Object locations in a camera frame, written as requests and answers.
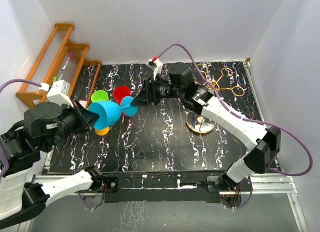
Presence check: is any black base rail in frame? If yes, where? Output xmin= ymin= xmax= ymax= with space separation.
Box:
xmin=82 ymin=170 xmax=253 ymax=205

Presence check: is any red wine glass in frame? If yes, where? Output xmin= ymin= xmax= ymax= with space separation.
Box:
xmin=113 ymin=86 xmax=131 ymax=104

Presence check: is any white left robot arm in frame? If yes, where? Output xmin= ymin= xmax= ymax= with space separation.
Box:
xmin=0 ymin=100 xmax=103 ymax=229

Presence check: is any wooden stepped shelf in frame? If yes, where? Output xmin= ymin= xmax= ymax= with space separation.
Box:
xmin=26 ymin=23 xmax=102 ymax=100

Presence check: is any yellow wine glass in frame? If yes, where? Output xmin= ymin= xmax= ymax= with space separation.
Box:
xmin=95 ymin=127 xmax=110 ymax=136

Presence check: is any gold wire wine glass rack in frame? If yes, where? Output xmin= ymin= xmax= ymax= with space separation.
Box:
xmin=186 ymin=63 xmax=245 ymax=136

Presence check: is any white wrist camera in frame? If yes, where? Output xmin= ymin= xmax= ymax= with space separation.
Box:
xmin=39 ymin=80 xmax=73 ymax=107
xmin=146 ymin=56 xmax=163 ymax=80

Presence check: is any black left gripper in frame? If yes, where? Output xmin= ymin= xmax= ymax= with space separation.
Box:
xmin=43 ymin=97 xmax=100 ymax=152

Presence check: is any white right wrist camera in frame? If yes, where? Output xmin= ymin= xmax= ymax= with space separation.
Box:
xmin=146 ymin=56 xmax=163 ymax=80

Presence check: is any small white red box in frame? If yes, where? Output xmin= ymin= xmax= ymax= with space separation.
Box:
xmin=79 ymin=100 xmax=87 ymax=107

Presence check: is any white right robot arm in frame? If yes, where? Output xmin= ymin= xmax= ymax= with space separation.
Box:
xmin=131 ymin=60 xmax=281 ymax=191

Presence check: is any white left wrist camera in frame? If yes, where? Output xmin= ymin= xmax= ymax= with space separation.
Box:
xmin=39 ymin=80 xmax=73 ymax=107

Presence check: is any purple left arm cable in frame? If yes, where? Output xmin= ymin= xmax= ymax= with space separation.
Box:
xmin=0 ymin=78 xmax=95 ymax=212

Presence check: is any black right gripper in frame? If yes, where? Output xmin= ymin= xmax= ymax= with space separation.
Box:
xmin=131 ymin=75 xmax=184 ymax=108

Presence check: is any purple capped marker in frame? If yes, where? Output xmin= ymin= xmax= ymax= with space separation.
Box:
xmin=61 ymin=52 xmax=73 ymax=75

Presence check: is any blue wine glass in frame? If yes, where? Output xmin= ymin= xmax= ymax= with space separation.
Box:
xmin=88 ymin=96 xmax=138 ymax=130

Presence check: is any green wine glass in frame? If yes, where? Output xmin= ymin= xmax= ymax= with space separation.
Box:
xmin=90 ymin=90 xmax=109 ymax=103

